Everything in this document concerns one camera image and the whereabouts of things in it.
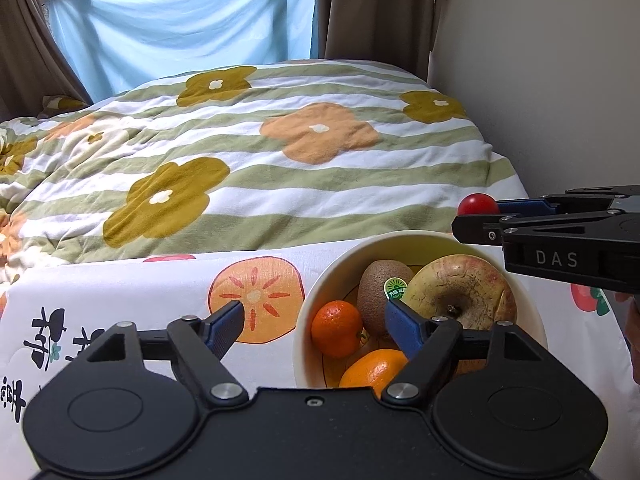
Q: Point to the white fruit-printed tablecloth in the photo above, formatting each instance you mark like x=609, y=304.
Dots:
x=125, y=290

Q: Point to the red cherry tomato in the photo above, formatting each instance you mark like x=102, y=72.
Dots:
x=477, y=204

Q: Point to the wrinkled yellow-red apple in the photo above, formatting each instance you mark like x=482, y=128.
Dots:
x=460, y=285

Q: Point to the brown curtain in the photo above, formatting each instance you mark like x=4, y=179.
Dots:
x=30, y=60
x=375, y=10

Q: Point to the cream bowl with yellow inside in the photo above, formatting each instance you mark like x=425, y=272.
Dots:
x=320, y=300

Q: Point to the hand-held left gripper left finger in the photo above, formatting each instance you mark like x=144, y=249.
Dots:
x=225, y=327

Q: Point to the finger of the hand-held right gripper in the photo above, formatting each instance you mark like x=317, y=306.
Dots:
x=522, y=206
x=477, y=231

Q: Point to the small mandarin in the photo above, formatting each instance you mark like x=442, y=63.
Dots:
x=336, y=329

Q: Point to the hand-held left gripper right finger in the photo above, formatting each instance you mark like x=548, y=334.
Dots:
x=404, y=327

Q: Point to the large orange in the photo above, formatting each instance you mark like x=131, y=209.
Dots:
x=372, y=370

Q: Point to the brown kiwi with sticker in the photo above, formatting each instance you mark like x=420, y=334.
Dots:
x=376, y=290

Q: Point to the floral striped blanket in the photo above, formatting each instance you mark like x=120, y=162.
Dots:
x=250, y=160

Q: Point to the light blue window cloth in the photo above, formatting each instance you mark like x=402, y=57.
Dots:
x=190, y=20

